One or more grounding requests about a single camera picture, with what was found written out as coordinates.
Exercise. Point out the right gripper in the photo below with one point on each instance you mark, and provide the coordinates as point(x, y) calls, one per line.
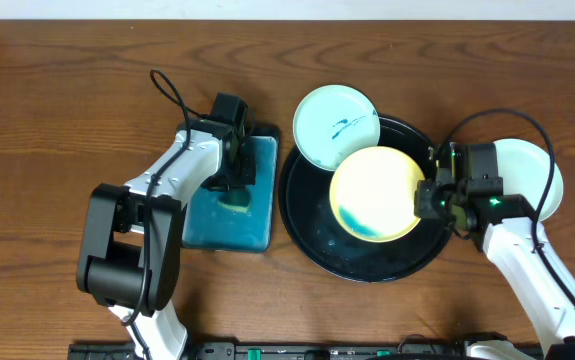
point(424, 207)

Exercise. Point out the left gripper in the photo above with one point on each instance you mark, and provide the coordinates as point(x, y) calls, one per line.
point(237, 176)

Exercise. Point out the light blue plate front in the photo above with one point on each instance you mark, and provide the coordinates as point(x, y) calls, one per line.
point(524, 168)

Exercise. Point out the light blue plate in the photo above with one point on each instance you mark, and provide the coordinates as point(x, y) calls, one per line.
point(524, 168)
point(332, 122)

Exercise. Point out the green yellow sponge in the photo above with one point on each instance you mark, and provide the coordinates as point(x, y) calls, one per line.
point(237, 200)

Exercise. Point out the yellow plate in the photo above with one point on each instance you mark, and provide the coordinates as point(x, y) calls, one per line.
point(371, 194)

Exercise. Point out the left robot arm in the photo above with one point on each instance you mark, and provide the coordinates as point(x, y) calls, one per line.
point(130, 251)

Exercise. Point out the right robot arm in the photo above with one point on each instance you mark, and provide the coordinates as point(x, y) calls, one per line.
point(506, 228)

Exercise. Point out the black rectangular tray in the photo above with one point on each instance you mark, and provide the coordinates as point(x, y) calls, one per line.
point(273, 135)

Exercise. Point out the black round tray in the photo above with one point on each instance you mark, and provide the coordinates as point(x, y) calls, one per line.
point(306, 213)

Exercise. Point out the blue water basin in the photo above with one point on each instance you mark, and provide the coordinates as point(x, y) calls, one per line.
point(247, 225)

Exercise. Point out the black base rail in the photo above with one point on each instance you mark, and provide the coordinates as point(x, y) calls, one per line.
point(230, 351)

